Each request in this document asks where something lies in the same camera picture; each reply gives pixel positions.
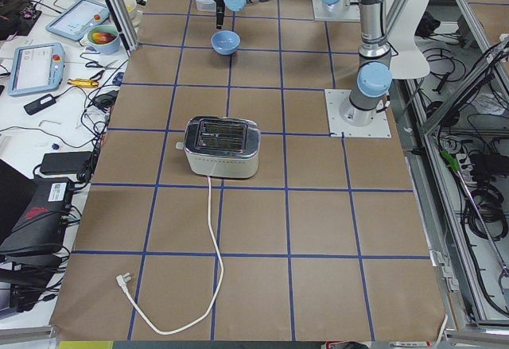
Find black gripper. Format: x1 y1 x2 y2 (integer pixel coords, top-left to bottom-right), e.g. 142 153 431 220
214 0 225 29

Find beige bowl with lemon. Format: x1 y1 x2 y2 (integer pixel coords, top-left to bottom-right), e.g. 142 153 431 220
123 0 138 21

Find blue bowl with fruit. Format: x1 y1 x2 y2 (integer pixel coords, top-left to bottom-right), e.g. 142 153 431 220
87 25 120 55

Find clear plastic container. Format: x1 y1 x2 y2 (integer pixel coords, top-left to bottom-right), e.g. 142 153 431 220
194 0 216 13

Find cream toaster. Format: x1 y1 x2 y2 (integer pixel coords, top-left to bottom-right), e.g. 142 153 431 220
176 116 261 179

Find black scissors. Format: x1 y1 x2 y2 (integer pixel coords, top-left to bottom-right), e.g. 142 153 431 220
84 60 116 81

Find teach pendant tablet far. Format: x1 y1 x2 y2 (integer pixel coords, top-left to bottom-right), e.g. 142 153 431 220
45 0 110 41

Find teach pendant tablet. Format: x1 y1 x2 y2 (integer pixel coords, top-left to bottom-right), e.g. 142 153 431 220
7 42 65 97
45 0 110 41

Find teach pendant tablet near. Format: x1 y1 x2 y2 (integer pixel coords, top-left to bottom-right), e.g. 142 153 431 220
7 42 65 97

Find black power adapter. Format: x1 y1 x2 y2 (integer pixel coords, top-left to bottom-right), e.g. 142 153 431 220
24 94 56 115

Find white chair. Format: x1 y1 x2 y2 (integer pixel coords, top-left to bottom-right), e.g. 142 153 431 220
388 0 429 79

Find black electronics box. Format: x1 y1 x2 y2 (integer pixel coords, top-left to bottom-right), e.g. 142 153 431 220
1 177 74 257

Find aluminium frame post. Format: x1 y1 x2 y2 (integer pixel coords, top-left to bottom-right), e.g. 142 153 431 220
105 0 139 55

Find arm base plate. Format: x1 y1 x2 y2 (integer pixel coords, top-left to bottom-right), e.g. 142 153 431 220
312 0 360 23
324 89 391 138

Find orange handled tool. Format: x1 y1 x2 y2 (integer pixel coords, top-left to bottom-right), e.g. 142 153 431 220
67 79 99 88

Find white toaster power cord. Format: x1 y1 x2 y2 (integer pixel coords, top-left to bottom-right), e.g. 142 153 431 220
115 176 225 336

